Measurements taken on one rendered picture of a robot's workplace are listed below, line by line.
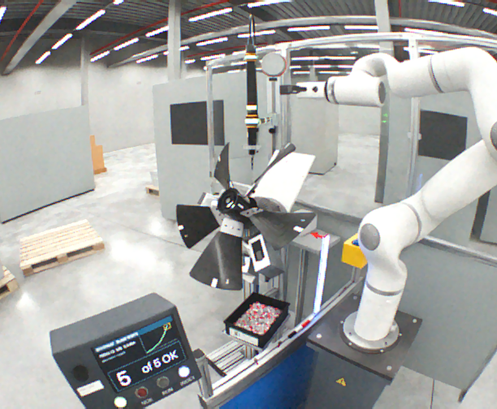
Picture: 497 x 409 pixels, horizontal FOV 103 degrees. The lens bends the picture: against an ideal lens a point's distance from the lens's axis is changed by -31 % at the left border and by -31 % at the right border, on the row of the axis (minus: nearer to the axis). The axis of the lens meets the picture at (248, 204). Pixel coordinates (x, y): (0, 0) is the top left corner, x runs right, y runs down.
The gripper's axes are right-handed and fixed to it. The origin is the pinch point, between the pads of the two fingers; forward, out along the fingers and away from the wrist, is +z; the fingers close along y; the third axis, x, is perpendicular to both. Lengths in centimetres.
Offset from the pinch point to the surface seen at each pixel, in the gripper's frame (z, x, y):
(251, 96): 17.7, -1.7, -1.1
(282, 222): 1.8, -46.3, -1.9
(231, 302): 96, -166, 47
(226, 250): 21, -61, -13
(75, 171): 603, -112, 11
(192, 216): 48, -54, -11
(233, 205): 23, -44, -6
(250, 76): 17.9, 6.1, -1.2
